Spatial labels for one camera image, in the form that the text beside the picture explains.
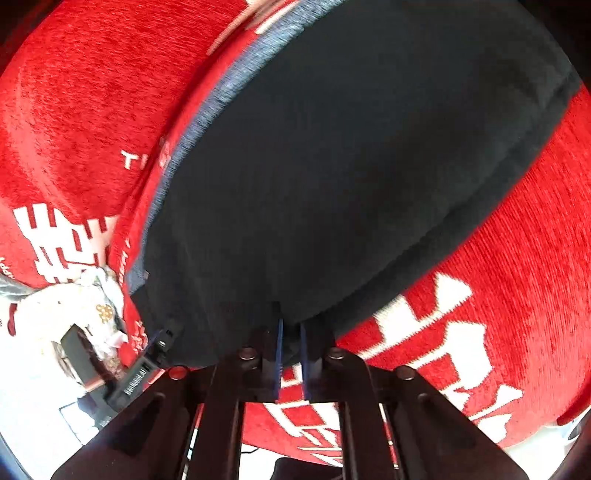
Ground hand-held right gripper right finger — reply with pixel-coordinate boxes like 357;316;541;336
299;322;530;480

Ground red printed blanket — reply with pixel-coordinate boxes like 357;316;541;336
0;0;591;468

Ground black pants with grey waistband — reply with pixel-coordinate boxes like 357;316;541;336
126;0;583;369

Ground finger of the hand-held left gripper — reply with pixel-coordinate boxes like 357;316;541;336
137;321;182;370

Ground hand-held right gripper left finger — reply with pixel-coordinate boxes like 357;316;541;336
51;318;284;480

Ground white patterned cloth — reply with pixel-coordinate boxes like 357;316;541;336
0;265;130;370

